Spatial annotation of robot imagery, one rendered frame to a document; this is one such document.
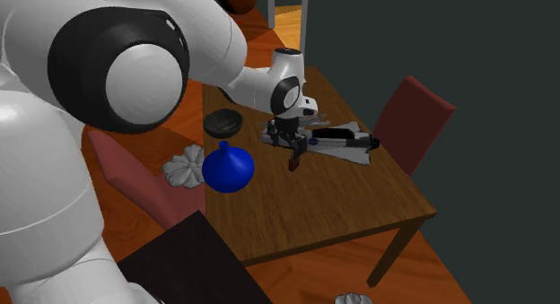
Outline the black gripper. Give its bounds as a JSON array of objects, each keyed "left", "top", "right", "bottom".
[{"left": 267, "top": 116, "right": 308, "bottom": 172}]

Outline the grey space shuttle toy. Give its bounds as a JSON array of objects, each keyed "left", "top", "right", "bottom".
[{"left": 260, "top": 114, "right": 381, "bottom": 167}]

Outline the blue round vase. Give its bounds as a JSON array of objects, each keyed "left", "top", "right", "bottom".
[{"left": 201, "top": 139, "right": 256, "bottom": 194}]

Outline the black bowl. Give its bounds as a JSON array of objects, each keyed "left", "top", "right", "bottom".
[{"left": 202, "top": 108, "right": 244, "bottom": 139}]

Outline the brown wooden table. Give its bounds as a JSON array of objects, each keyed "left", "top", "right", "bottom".
[{"left": 201, "top": 65, "right": 439, "bottom": 290}]

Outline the white flower-shaped ornament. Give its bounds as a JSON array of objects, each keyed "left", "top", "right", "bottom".
[
  {"left": 162, "top": 143, "right": 206, "bottom": 190},
  {"left": 334, "top": 291, "right": 373, "bottom": 304}
]

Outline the red chair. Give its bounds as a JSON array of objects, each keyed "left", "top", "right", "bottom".
[
  {"left": 86, "top": 129, "right": 207, "bottom": 231},
  {"left": 372, "top": 74, "right": 458, "bottom": 178}
]

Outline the white door frame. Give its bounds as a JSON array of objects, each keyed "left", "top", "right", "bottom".
[{"left": 267, "top": 0, "right": 310, "bottom": 51}]

